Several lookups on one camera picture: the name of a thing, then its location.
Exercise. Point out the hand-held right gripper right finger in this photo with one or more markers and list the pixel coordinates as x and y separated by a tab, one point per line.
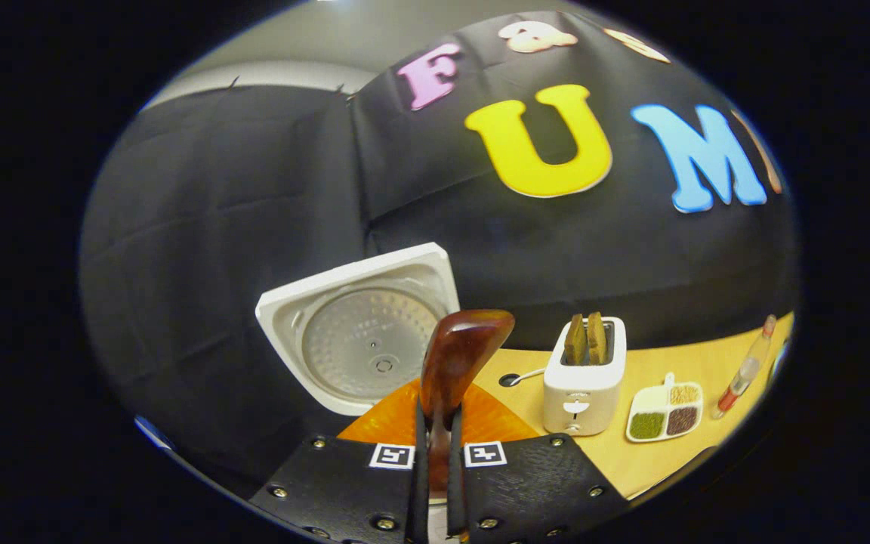
526	491

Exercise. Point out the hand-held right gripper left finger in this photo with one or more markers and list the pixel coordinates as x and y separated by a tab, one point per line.
344	491

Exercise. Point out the brown wooden spoon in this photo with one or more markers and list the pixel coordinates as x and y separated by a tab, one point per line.
461	355

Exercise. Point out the white rice cooker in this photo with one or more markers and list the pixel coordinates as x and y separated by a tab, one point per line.
359	340

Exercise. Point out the white toaster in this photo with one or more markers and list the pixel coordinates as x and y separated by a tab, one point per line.
582	400

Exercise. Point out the white divided grain dish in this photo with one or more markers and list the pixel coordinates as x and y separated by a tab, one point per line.
654	400

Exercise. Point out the brown bread slice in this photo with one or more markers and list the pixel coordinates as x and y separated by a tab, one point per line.
575	340
597	338

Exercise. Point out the clear plastic water bottle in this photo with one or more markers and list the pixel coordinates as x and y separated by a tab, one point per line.
745	370

